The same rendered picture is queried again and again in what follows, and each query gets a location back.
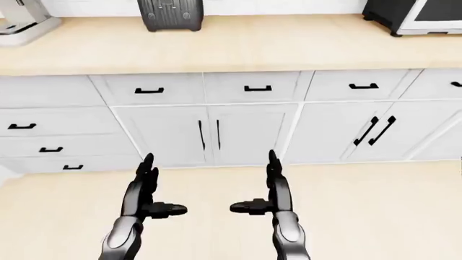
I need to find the black toaster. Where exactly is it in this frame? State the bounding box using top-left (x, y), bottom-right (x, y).
top-left (137, 0), bottom-right (205, 33)

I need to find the white cabinet drawer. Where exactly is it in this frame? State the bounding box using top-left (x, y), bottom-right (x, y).
top-left (0, 106), bottom-right (123, 137)
top-left (0, 155), bottom-right (146, 175)
top-left (304, 69), bottom-right (424, 102)
top-left (398, 68), bottom-right (462, 100)
top-left (203, 71), bottom-right (302, 104)
top-left (0, 133), bottom-right (141, 158)
top-left (89, 72), bottom-right (206, 106)
top-left (0, 75), bottom-right (109, 108)

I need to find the white cabinet door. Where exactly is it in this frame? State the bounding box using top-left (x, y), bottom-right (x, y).
top-left (112, 105), bottom-right (214, 167)
top-left (410, 110), bottom-right (462, 161)
top-left (206, 103), bottom-right (299, 167)
top-left (341, 100), bottom-right (462, 163)
top-left (287, 102), bottom-right (395, 165)

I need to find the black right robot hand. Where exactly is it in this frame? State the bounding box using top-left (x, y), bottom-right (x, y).
top-left (230, 149), bottom-right (293, 217)

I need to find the silver coffee machine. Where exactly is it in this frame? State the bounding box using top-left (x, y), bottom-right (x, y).
top-left (0, 0), bottom-right (63, 48)

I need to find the silver black toaster oven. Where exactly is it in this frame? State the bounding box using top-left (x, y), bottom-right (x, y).
top-left (362, 0), bottom-right (462, 38)

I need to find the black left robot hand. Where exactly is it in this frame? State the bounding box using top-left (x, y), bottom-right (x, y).
top-left (121, 152), bottom-right (188, 220)

